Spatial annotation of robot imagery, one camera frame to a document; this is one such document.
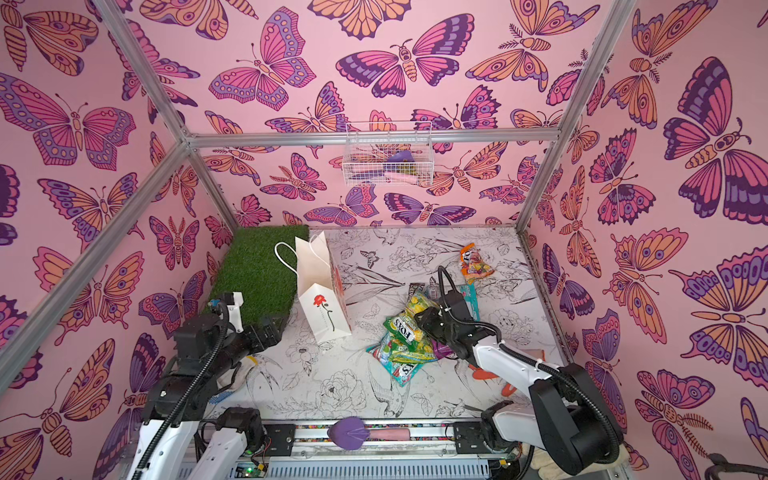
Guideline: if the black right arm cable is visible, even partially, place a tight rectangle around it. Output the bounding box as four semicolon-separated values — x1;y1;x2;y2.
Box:
436;265;625;448

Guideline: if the clear wall basket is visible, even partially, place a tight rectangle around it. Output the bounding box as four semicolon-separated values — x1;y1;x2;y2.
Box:
339;120;435;187

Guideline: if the purple pink silicone spatula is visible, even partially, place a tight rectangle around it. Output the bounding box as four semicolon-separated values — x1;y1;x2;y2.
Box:
327;417;411;451

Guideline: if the white floral paper bag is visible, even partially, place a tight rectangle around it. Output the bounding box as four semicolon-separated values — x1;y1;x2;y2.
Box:
274;232;352;343

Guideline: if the teal mint candy bag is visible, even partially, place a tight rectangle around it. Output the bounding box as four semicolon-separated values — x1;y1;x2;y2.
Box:
458;284;480;321

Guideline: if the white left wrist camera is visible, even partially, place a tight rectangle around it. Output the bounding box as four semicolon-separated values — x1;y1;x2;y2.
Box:
222;292;244;333

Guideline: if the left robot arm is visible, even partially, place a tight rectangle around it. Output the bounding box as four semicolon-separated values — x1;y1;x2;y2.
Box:
127;313;286;479

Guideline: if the beige leather glove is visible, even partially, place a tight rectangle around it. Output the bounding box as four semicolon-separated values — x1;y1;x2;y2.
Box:
521;442;629;480

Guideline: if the purple blackcurrant candy bag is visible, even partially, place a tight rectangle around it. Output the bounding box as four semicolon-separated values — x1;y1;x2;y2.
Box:
431;340;459;360

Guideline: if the teal red candy bag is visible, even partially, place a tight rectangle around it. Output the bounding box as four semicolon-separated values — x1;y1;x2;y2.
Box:
366;343;422;386

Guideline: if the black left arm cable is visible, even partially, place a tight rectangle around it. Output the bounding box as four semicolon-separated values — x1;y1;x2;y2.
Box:
131;299;232;480

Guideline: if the brown chocolate candy packet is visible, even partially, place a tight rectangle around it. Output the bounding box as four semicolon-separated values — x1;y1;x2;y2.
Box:
407;282;425;298

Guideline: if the green artificial grass mat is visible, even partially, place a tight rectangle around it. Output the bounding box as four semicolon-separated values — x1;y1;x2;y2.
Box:
209;225;309;326

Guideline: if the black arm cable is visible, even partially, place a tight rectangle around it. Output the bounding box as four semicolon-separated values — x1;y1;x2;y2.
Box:
436;265;625;448
131;299;232;480

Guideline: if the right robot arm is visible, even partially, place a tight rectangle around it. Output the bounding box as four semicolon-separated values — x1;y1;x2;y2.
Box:
415;297;623;476

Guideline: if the orange lemon candy bag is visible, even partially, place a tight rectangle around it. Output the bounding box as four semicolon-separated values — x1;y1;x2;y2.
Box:
460;243;495;285

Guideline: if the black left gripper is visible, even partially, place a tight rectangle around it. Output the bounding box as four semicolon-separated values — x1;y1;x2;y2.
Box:
207;311;285;380

